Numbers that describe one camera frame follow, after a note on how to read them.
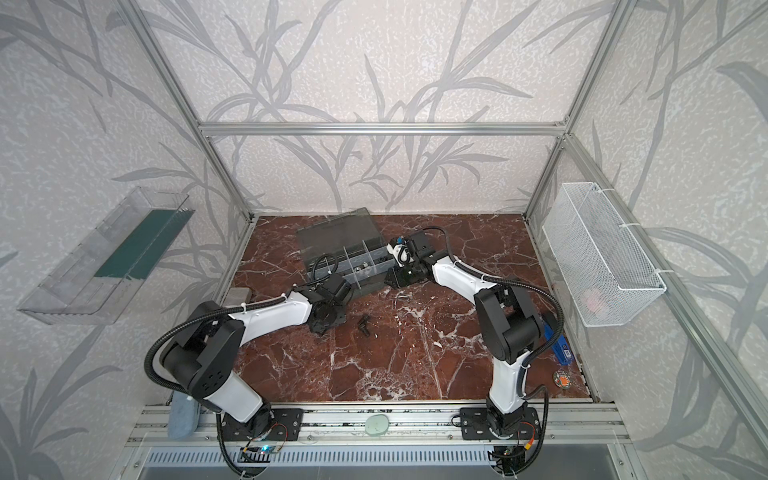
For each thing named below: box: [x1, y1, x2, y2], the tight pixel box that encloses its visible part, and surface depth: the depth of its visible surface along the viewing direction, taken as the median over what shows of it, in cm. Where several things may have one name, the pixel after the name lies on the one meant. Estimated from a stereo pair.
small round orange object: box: [553, 370, 571, 389], surface depth 82 cm
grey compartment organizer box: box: [296, 207, 393, 299], surface depth 112 cm
